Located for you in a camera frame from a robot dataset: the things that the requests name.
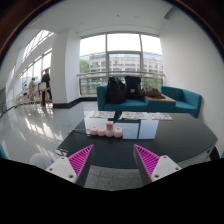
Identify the teal sofa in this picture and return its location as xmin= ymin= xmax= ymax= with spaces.
xmin=97 ymin=84 xmax=202 ymax=118

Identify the metal window railing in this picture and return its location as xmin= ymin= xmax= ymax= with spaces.
xmin=77 ymin=70 xmax=166 ymax=98

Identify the person in beige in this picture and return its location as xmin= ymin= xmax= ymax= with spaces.
xmin=28 ymin=78 xmax=37 ymax=101

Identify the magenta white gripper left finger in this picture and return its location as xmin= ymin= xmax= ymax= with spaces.
xmin=47 ymin=145 xmax=94 ymax=183

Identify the person in black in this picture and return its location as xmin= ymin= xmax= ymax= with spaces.
xmin=41 ymin=69 xmax=52 ymax=105

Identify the right magazine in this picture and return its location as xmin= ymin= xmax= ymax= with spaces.
xmin=150 ymin=113 xmax=173 ymax=121

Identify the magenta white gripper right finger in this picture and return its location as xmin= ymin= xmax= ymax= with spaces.
xmin=133 ymin=144 xmax=181 ymax=185

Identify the black glossy coffee table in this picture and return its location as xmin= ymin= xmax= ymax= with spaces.
xmin=58 ymin=113 xmax=220 ymax=169

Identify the large black backpack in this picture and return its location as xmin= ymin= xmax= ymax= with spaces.
xmin=107 ymin=77 xmax=126 ymax=104

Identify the brown bag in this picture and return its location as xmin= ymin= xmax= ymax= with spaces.
xmin=145 ymin=87 xmax=162 ymax=98

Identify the wooden sofa side table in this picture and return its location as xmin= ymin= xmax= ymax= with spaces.
xmin=145 ymin=95 xmax=176 ymax=103

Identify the pink charger plug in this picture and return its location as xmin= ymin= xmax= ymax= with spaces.
xmin=106 ymin=121 xmax=113 ymax=131

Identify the left magazine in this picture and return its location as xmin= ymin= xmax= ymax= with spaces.
xmin=90 ymin=111 xmax=115 ymax=119

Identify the small black backpack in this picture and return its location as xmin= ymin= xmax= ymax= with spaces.
xmin=125 ymin=76 xmax=141 ymax=99

